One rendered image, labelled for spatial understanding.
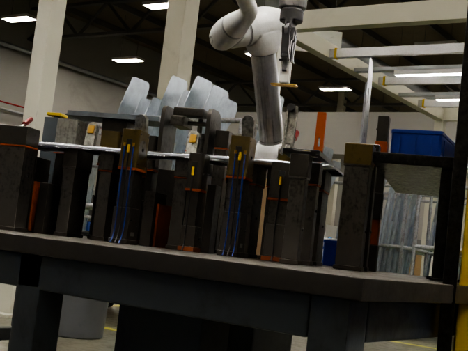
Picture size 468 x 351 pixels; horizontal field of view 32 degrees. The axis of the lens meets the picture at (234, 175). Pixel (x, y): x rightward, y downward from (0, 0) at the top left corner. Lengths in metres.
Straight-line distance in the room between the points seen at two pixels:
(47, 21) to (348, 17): 3.72
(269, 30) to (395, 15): 5.91
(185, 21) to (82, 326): 5.99
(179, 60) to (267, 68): 7.51
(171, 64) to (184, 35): 0.41
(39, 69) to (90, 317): 2.17
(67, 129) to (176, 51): 7.87
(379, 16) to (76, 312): 4.99
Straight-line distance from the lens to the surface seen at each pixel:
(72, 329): 5.69
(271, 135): 3.33
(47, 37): 6.84
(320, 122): 2.72
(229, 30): 3.05
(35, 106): 6.75
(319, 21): 9.45
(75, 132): 2.95
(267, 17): 3.19
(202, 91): 7.57
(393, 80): 11.97
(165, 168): 2.89
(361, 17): 9.22
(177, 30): 10.86
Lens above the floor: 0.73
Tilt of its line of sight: 5 degrees up
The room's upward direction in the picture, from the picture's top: 6 degrees clockwise
